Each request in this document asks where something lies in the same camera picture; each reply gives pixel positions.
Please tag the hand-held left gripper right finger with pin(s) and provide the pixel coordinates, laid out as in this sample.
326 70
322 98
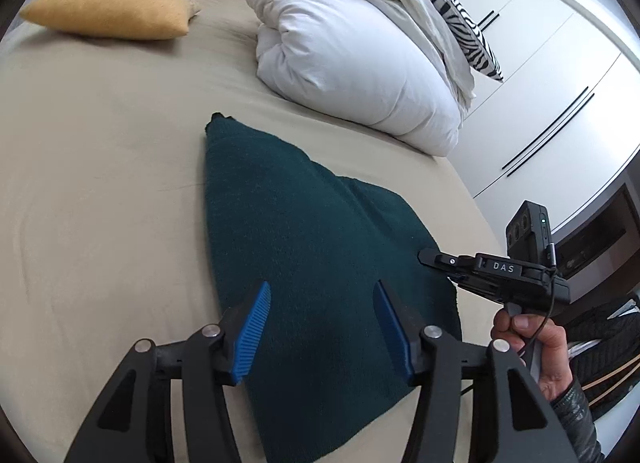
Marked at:
395 333

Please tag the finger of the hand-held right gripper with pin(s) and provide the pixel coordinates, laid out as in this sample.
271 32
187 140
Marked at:
445 259

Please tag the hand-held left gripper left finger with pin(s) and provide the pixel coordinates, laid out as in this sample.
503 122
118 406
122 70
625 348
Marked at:
250 333

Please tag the dark green sweater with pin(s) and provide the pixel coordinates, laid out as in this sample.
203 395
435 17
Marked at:
300 243

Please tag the person's right forearm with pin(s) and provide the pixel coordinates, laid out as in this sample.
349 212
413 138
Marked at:
575 418

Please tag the person's right hand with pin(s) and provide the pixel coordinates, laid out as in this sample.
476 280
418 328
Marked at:
547 348

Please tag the dark cabinet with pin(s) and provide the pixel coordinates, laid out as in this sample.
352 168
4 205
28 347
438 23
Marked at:
600 238

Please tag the black garment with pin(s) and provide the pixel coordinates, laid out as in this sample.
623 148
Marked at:
605 338

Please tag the white wardrobe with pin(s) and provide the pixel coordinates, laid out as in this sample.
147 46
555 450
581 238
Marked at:
550 68

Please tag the bed with beige sheet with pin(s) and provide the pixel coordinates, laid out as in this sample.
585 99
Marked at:
100 168

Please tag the white folded duvet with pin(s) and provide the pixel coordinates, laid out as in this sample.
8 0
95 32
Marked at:
350 53

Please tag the zebra striped pillow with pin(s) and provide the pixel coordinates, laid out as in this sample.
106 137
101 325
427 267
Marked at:
465 28

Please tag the yellow pillow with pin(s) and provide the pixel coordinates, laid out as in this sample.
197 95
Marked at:
110 5

